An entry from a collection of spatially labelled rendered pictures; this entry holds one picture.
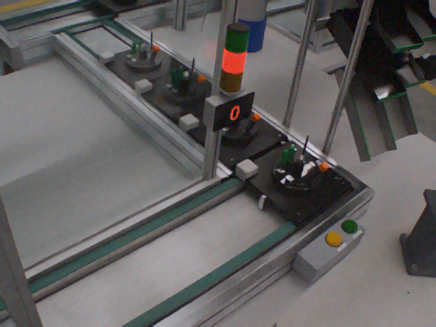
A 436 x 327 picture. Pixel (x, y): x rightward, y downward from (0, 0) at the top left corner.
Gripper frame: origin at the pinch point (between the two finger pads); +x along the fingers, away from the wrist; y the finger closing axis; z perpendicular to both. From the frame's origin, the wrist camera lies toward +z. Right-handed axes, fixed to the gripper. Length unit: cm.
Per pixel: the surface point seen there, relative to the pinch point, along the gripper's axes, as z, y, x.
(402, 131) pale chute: -27.0, -2.2, 8.4
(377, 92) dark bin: -7.0, 18.7, 5.4
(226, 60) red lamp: 10, 65, 14
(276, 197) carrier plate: -29, 53, 12
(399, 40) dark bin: 8.5, 16.2, 0.9
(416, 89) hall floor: -98, -227, 128
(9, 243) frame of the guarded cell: 13, 123, -26
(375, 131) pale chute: -22.8, 12.3, 9.6
